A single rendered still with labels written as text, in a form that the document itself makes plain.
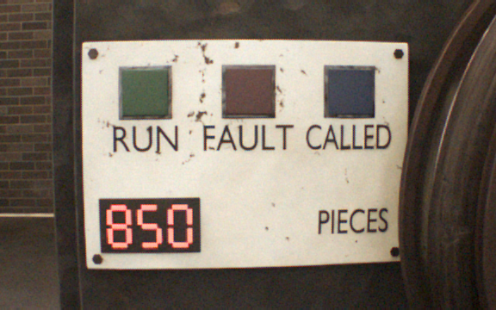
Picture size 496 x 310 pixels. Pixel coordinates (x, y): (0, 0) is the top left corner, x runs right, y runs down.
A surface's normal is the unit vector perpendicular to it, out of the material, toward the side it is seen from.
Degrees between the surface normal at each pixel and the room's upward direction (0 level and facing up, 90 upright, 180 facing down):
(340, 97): 90
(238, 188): 90
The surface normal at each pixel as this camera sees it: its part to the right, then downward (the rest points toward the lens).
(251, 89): 0.11, 0.11
